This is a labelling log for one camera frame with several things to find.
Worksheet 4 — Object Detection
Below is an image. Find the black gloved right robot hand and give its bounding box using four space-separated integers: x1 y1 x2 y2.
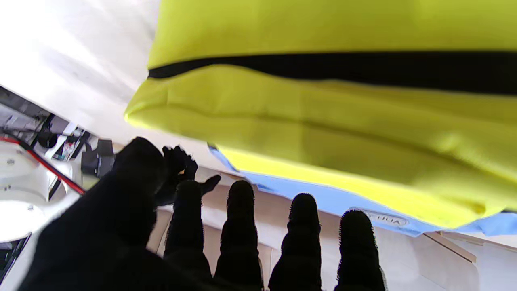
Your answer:
155 145 222 207

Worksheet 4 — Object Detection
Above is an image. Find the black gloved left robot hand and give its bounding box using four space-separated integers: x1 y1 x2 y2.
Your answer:
18 137 386 291

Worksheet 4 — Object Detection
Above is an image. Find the blue and yellow school bag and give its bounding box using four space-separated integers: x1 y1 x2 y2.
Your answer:
123 0 517 238

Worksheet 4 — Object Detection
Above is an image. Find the beige sofa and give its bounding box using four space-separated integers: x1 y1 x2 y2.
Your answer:
146 166 479 291

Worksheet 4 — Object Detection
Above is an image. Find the right arm red black cable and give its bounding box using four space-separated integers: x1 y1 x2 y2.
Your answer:
0 135 86 195

